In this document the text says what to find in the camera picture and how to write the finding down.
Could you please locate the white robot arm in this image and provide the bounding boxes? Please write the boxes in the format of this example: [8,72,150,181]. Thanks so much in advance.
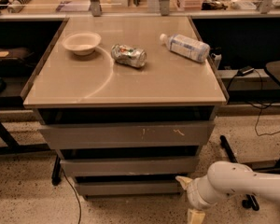
[175,161,280,224]

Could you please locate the grey bottom drawer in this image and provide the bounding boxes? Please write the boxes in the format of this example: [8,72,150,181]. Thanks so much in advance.
[75,180,182,196]

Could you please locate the black thin cable right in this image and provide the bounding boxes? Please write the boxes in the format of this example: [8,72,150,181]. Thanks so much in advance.
[225,68,280,137]

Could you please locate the crushed aluminium can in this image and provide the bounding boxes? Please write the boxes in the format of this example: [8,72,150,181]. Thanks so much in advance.
[111,44,147,68]

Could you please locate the clear plastic water bottle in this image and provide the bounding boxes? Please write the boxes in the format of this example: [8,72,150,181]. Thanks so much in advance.
[160,34,210,63]

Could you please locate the black table leg left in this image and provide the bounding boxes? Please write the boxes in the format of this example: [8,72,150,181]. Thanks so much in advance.
[0,121,49,155]

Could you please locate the black floor stand leg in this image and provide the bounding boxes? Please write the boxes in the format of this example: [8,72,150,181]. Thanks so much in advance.
[219,134,260,212]

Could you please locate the grey middle drawer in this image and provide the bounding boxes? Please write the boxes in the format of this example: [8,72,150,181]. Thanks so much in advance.
[61,156,199,176]

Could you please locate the grey top drawer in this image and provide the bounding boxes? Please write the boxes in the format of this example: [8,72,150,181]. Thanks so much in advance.
[39,121,215,149]

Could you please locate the black bag on shelf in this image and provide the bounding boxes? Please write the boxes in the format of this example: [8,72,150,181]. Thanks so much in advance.
[0,48,35,77]

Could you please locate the black cable on floor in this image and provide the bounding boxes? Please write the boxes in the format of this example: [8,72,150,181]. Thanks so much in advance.
[61,168,83,224]

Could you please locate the black power adapter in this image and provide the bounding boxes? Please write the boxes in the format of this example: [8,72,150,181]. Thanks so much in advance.
[237,66,254,77]

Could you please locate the grey drawer cabinet glass top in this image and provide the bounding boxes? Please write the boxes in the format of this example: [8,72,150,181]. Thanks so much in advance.
[20,15,230,202]

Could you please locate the grey drawer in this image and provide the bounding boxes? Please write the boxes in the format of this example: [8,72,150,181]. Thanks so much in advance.
[61,156,199,176]
[75,180,182,196]
[39,121,215,149]

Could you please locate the white paper bowl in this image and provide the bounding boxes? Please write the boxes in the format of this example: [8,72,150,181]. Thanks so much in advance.
[63,32,101,56]

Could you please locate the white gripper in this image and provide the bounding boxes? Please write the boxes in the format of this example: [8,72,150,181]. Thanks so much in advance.
[175,175,215,224]

